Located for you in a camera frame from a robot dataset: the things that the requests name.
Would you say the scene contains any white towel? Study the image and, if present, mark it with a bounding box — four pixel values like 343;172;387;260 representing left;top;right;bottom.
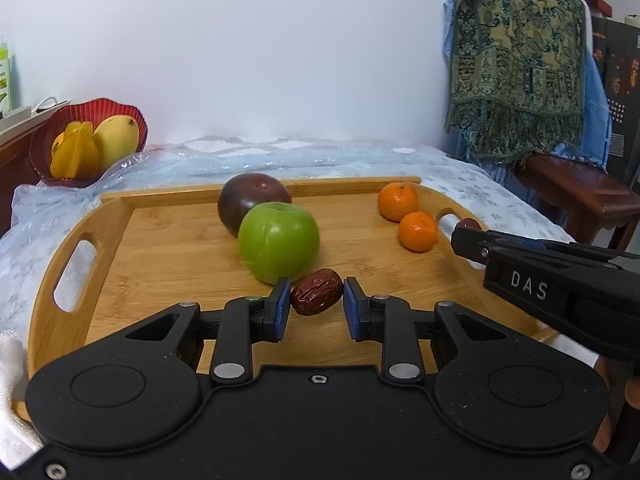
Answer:
0;332;43;456

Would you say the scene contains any red fruit bowl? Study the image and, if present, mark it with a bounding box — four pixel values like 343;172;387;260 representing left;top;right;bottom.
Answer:
29;98;149;188

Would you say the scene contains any yellow mango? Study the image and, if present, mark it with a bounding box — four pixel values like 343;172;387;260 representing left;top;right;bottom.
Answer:
93;115;140;171

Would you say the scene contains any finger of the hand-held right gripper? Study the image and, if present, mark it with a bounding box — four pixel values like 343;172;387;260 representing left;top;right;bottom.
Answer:
450;225;623;266

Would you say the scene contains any small tangerine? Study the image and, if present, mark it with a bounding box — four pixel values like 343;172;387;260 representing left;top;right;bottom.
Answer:
398;211;439;253
377;182;420;223

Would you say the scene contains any green apple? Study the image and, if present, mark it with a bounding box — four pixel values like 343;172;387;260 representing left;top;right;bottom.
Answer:
237;202;321;285

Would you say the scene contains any dark purple round fruit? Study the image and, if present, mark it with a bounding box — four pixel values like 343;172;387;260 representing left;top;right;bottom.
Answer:
217;172;292;238

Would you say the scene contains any dark wooden stool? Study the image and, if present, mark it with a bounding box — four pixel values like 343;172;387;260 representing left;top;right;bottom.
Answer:
515;152;635;251

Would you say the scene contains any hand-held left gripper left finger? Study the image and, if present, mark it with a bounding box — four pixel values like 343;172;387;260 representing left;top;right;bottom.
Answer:
125;277;292;386

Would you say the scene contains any wooden cabinet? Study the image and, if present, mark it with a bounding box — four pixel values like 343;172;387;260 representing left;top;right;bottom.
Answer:
0;110;51;236

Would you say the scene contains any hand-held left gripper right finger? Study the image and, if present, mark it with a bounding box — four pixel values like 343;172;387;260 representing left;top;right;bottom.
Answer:
343;276;506;380

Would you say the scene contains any green patterned shawl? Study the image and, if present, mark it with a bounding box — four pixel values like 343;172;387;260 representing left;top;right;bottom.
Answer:
445;0;587;166

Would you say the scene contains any dark cabinet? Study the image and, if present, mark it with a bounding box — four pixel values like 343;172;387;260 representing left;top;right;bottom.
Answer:
590;0;640;186

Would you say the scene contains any yellow star fruit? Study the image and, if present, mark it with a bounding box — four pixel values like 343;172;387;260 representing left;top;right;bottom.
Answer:
50;121;102;180

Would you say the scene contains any wooden bamboo tray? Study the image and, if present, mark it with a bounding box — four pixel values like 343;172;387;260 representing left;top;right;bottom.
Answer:
27;176;576;421

